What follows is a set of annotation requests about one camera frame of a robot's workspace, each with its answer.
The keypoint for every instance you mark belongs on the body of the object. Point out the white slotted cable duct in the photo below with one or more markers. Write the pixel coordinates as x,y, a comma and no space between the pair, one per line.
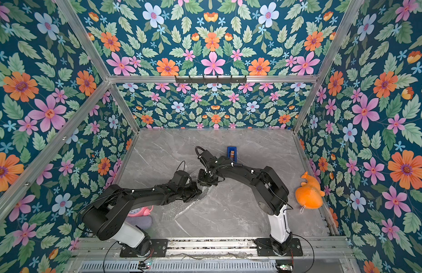
179,266

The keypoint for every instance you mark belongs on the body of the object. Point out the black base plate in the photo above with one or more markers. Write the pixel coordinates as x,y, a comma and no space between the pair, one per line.
266,247
147,248

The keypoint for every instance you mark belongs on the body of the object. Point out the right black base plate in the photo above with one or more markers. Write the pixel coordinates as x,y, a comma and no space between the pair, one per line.
266,247

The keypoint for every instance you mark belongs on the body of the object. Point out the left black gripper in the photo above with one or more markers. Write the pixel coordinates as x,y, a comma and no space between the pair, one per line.
195,190

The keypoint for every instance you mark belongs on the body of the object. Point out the pink toy clock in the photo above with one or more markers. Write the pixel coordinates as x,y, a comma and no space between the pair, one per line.
141,212

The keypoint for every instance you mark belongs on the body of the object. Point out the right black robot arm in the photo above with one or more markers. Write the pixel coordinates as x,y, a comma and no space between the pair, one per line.
268,189

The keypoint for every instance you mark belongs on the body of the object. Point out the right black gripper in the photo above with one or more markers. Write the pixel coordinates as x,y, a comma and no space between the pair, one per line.
207,176

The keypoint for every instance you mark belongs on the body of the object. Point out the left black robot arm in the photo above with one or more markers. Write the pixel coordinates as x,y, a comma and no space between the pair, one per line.
106,217

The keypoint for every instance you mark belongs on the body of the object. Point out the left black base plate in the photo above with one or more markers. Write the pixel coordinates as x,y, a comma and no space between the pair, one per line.
147,248

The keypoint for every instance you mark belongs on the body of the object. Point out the orange plush toy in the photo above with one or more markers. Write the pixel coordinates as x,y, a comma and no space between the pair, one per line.
309,195

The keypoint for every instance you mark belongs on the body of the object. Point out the black wall hook rail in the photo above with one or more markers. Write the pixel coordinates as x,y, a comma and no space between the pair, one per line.
210,79

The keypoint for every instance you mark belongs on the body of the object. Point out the blue tape dispenser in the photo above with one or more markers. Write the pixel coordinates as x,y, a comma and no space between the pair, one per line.
229,149

